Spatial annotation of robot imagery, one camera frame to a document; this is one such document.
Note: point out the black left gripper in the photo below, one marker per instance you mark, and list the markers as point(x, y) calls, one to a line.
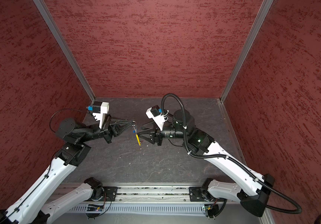
point(106, 130)

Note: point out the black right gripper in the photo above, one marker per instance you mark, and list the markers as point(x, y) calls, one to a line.
point(156, 137)

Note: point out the yellow capped key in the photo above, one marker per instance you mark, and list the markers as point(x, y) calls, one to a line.
point(138, 140)

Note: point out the silver keyring with keys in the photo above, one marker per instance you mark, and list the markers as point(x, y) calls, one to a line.
point(134, 126)

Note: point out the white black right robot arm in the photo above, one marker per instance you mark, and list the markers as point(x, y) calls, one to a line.
point(246, 189)

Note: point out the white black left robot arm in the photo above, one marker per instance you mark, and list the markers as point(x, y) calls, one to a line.
point(32, 207)

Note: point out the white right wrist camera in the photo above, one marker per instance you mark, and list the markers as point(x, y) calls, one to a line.
point(155, 113)

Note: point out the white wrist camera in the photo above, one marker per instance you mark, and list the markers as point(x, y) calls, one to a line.
point(155, 113)
point(99, 110)

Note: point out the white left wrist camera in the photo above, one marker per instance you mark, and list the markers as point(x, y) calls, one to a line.
point(99, 110)

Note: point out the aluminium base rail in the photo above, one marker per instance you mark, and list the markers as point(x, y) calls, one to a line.
point(171, 192)

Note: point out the aluminium corner post left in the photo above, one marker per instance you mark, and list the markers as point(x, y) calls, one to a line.
point(47, 17)

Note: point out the aluminium corner post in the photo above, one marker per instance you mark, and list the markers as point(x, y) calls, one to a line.
point(47, 17)
point(261, 15)

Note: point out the aluminium corner post right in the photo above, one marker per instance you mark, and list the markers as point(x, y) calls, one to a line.
point(261, 15)

